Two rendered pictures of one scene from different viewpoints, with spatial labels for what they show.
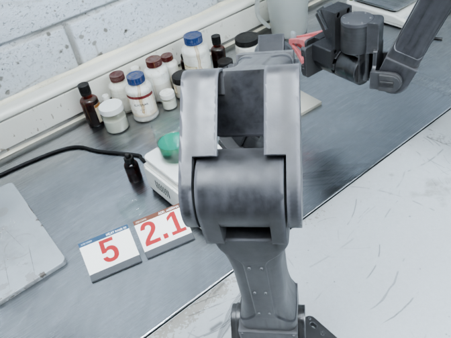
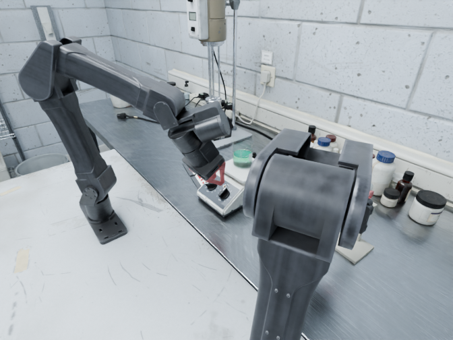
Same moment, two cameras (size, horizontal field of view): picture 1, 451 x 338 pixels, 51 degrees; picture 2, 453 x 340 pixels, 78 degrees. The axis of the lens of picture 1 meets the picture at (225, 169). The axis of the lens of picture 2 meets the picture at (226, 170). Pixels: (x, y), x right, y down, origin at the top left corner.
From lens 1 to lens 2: 86 cm
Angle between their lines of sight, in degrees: 65
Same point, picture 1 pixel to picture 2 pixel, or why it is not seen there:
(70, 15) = (346, 92)
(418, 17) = not seen: hidden behind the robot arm
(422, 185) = (224, 324)
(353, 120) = (329, 286)
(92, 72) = (330, 128)
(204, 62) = (374, 176)
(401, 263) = (145, 285)
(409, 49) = not seen: hidden behind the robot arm
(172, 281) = (174, 185)
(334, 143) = not seen: hidden behind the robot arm
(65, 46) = (334, 106)
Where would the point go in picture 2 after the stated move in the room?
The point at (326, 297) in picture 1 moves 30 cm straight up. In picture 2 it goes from (137, 241) to (111, 131)
